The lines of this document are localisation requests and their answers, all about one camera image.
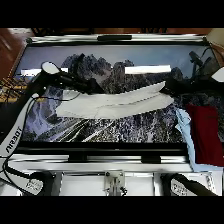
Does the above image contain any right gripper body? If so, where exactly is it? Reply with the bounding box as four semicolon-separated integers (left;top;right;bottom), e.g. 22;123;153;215
159;78;183;97

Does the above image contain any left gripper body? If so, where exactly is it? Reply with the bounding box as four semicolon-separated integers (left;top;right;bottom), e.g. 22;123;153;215
79;78;105;96

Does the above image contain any white T-shirt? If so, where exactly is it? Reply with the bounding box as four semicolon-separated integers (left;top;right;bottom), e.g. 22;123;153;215
56;80;175;121

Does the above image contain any light blue garment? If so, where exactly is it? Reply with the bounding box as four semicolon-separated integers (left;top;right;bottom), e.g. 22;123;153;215
175;107;224;173

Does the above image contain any red garment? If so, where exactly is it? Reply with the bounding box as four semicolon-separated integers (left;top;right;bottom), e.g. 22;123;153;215
185;103;224;168

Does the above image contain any black cable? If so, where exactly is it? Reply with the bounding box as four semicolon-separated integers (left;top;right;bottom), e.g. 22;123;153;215
32;91;83;103

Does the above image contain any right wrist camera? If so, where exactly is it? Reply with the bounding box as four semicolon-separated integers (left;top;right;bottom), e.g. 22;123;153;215
188;50;204;78

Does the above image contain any silver frame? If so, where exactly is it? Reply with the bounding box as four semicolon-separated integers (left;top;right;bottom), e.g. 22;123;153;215
0;33;224;197

